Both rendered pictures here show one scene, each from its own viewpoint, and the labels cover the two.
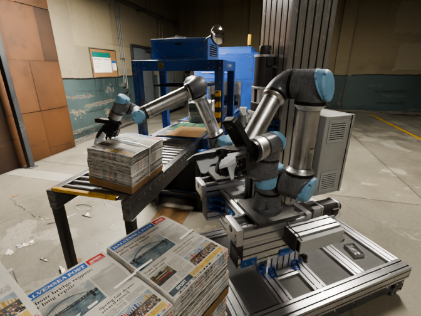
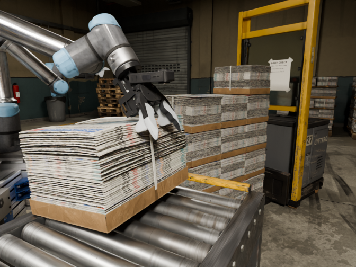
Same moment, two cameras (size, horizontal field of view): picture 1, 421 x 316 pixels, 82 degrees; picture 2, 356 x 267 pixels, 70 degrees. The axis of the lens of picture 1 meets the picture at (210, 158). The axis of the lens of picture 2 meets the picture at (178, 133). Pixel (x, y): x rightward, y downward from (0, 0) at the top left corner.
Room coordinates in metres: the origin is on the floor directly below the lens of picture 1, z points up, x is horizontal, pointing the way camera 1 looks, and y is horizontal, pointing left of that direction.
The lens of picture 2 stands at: (2.10, 0.87, 1.15)
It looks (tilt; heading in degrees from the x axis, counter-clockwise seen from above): 11 degrees down; 194
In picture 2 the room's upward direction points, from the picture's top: straight up
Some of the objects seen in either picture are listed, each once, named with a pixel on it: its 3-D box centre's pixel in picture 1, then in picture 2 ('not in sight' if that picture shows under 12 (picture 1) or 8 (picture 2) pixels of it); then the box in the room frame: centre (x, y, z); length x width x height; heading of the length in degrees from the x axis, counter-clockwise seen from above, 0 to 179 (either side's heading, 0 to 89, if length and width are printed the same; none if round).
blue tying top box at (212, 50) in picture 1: (186, 51); not in sight; (2.83, 0.26, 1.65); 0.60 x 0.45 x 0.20; 75
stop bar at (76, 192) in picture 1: (84, 193); (192, 177); (1.21, 0.71, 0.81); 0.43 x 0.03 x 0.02; 75
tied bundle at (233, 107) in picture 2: not in sight; (216, 109); (0.05, 0.69, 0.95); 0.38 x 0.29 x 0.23; 51
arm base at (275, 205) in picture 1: (267, 198); (9, 139); (1.05, -0.28, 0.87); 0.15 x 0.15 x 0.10
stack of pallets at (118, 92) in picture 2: not in sight; (121, 99); (-5.60, -2.92, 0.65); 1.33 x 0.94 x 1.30; 169
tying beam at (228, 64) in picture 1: (187, 66); not in sight; (2.82, 0.26, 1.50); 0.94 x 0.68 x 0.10; 75
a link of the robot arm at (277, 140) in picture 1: (269, 145); (55, 70); (0.77, -0.19, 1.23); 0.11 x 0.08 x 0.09; 136
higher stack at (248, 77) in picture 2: not in sight; (238, 141); (-0.18, 0.87, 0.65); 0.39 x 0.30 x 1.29; 53
